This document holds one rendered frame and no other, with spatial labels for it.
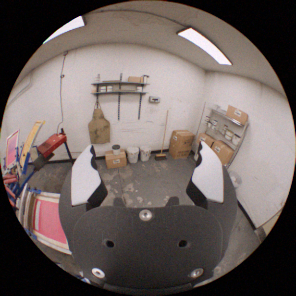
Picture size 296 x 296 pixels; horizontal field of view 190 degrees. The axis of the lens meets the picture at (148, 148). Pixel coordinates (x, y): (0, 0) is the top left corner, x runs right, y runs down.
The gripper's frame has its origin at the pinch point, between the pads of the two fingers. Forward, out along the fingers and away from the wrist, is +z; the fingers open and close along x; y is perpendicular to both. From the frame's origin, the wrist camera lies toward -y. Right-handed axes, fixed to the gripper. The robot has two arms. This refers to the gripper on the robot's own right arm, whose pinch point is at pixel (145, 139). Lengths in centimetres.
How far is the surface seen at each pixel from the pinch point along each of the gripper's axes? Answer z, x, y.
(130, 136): 209, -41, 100
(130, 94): 207, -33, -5
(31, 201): -19, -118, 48
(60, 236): -29, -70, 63
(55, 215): -11, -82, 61
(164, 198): 79, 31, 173
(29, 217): -38, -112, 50
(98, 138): 177, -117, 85
